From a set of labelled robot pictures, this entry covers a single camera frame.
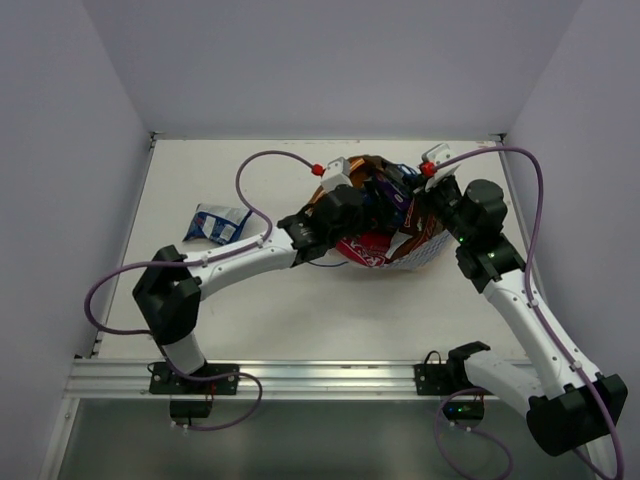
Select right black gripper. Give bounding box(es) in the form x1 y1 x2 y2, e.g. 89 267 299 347
405 172 474 247

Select blue paper bag handle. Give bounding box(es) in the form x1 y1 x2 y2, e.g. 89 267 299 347
396 164 420 182

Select checkered paper bag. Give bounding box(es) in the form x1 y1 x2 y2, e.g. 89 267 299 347
304 154 451 271

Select blue white cookie bag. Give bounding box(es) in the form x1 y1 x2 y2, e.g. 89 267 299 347
183 203 252 246

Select brown Chips Ahoy bag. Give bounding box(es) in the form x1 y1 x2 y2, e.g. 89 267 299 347
385 201 444 261

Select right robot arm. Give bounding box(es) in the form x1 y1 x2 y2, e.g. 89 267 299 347
416 174 628 456

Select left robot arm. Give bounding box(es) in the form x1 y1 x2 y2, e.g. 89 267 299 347
132 183 394 393

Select red KitKat snack bag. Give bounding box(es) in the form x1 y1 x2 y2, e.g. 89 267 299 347
335 232 400 268

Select orange snack bag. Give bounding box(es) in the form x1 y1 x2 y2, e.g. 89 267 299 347
309 156 376 204

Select purple snack packet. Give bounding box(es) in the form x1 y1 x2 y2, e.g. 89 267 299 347
374 172 412 212

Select right black controller box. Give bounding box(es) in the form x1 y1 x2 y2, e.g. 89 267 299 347
443 400 485 427

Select black controller box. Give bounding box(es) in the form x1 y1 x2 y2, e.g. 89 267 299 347
443 400 485 427
169 399 213 423

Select left black controller box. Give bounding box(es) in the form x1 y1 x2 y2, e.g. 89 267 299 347
169 399 213 423

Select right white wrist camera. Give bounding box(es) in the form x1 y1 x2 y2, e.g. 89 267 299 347
419 143 458 191

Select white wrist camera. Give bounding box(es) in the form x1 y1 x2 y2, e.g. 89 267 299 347
419 143 458 191
320 157 352 192

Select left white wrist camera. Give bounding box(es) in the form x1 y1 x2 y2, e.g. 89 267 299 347
320 157 352 192

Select front blue bag handle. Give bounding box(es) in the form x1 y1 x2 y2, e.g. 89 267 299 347
308 261 349 268

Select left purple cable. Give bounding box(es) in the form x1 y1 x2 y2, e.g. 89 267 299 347
83 148 326 432

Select purple cable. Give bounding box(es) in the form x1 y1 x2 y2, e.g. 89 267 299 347
434 147 624 479
83 148 326 432

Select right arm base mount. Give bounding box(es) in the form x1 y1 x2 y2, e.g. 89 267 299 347
413 341 492 396

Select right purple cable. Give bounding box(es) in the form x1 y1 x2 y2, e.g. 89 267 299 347
434 147 624 479

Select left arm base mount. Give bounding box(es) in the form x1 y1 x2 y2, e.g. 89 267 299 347
147 362 239 396

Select aluminium mounting rail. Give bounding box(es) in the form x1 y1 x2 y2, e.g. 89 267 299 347
67 360 541 401

